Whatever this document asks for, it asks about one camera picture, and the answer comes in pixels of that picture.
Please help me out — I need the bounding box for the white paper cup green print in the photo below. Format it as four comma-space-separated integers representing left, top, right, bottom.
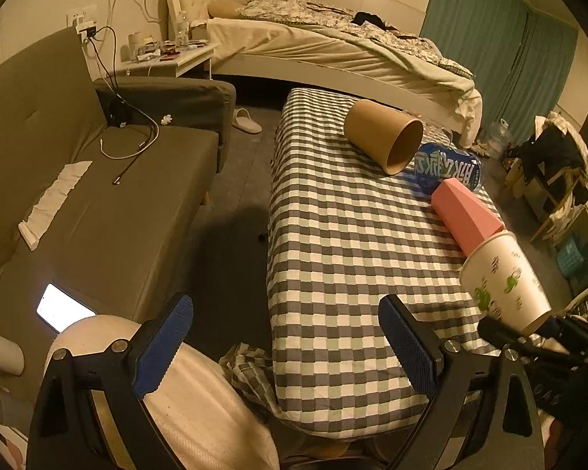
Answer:
459, 231, 551, 335

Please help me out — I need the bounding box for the white cup on sofa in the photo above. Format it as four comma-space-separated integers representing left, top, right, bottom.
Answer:
0, 335, 25, 376

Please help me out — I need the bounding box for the pink plastic cup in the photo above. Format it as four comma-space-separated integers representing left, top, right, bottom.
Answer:
431, 177, 506, 257

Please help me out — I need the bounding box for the brown paper cup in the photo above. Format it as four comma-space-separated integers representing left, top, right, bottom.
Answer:
344, 100, 424, 176

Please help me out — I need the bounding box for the teal plastic basket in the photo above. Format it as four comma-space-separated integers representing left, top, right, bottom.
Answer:
555, 235, 585, 278

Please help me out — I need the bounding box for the lit smartphone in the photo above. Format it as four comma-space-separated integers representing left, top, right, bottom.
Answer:
36, 283, 96, 333

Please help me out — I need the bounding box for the checkered tablecloth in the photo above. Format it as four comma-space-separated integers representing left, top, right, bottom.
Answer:
221, 88, 494, 440

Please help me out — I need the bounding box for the wooden chair with clothes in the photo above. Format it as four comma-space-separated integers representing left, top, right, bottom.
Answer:
505, 112, 588, 240

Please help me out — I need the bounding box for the white paper strip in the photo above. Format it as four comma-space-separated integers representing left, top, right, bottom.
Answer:
18, 160, 92, 251

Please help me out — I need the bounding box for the blue label water bottle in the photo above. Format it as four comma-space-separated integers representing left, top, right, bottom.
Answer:
414, 142, 482, 195

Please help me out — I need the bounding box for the large clear water jug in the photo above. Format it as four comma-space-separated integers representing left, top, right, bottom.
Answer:
485, 119, 510, 159

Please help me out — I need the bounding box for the grey sofa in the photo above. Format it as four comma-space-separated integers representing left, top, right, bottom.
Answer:
0, 29, 236, 401

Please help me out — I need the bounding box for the green curtain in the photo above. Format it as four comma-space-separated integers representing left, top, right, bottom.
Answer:
421, 0, 578, 145

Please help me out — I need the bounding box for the white slipper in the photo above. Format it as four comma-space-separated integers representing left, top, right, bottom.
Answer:
232, 107, 263, 135

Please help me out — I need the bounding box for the black garment on bed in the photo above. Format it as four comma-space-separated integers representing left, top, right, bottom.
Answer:
351, 12, 395, 31

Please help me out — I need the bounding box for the bed with beige sheets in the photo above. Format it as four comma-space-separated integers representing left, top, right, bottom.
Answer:
167, 0, 483, 148

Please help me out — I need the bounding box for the white nightstand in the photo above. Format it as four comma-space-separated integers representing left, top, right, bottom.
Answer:
115, 43, 215, 80

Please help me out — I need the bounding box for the white cable on sofa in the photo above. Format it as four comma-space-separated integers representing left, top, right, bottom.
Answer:
98, 107, 162, 161

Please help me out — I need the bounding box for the wall power socket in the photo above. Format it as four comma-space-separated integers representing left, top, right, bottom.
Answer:
67, 3, 98, 43

